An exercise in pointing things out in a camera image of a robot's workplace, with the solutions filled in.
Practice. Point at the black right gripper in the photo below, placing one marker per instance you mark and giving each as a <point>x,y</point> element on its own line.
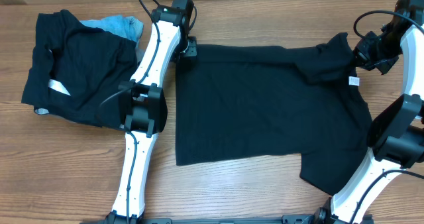
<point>364,52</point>

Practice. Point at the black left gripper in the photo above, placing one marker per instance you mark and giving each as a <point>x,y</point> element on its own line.
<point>189,50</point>

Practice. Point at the black t-shirt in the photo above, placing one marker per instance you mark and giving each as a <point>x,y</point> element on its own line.
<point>239,102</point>

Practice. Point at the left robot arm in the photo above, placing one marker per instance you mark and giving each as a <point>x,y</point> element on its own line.
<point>142,103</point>

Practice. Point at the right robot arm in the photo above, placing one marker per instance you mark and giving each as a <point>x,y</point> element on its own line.
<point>394,145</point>

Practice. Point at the folded light blue garment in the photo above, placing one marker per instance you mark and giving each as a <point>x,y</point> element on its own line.
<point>126,27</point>

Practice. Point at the folded black shirt on pile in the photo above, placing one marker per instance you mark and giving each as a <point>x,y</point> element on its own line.
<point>57,34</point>

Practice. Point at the folded grey garment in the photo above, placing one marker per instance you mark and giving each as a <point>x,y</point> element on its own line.
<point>139,56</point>

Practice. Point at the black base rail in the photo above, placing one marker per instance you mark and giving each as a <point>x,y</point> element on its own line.
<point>225,220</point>

